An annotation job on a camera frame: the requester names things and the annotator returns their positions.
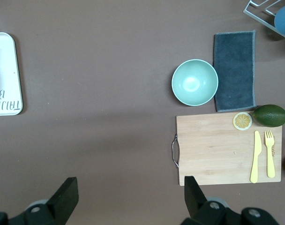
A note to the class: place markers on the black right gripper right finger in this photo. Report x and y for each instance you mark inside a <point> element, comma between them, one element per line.
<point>198,206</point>

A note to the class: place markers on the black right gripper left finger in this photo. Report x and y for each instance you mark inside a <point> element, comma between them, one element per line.
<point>62,201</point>

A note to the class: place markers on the wooden cutting board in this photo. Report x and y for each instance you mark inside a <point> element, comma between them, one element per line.
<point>215,152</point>

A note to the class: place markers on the yellow plastic knife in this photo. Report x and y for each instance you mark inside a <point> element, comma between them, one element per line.
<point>256,159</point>

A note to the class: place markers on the yellow plastic fork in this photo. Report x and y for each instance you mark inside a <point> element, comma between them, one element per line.
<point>270,159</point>

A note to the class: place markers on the lemon slice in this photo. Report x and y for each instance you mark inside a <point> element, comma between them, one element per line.
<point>242,121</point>

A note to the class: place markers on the green avocado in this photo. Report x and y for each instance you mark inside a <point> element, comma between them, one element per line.
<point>270,116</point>

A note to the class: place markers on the mint green bowl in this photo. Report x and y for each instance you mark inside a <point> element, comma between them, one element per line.
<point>194,82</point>

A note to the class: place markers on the dark grey cloth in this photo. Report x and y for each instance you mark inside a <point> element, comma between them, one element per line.
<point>236,70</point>

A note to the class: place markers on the cream bear print tray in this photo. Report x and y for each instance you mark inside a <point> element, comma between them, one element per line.
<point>9,70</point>

